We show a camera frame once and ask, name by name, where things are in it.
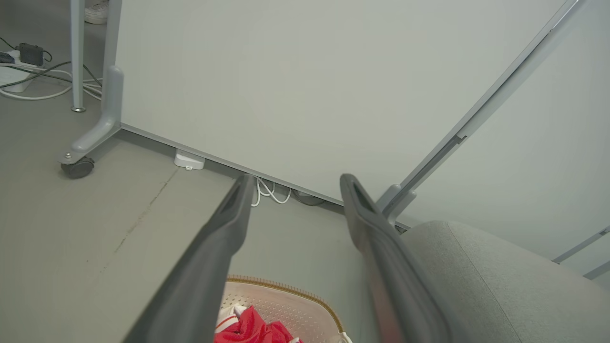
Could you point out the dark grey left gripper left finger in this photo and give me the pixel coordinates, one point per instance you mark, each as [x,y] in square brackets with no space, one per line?
[205,267]

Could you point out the grey metal table leg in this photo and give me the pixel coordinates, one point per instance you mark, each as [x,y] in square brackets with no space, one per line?
[77,52]

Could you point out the white shoe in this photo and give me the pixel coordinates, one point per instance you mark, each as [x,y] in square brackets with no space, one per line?
[97,12]

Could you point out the white laundry basket brown rim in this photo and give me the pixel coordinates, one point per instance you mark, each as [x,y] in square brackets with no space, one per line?
[290,309]

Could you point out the white power strip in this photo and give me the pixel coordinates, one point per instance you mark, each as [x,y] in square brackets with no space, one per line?
[14,78]

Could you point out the small white wall box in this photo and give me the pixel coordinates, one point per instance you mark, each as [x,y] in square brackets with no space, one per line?
[189,159]

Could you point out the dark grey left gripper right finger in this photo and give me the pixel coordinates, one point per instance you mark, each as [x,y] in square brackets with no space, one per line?
[386,267]

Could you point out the grey partition foot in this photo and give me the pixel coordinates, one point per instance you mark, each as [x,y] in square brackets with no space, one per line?
[107,119]

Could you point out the red garment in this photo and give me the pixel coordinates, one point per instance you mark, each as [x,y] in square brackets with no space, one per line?
[252,328]

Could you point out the white partition panel grey frame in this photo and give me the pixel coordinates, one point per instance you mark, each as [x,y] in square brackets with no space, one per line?
[310,85]
[548,162]

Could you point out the black power adapter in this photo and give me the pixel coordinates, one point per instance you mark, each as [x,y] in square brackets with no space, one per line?
[31,54]

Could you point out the grey fabric sofa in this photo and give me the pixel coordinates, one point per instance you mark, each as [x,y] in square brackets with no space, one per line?
[500,290]

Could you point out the black caster wheel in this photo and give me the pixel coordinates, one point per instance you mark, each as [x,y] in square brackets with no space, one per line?
[77,168]

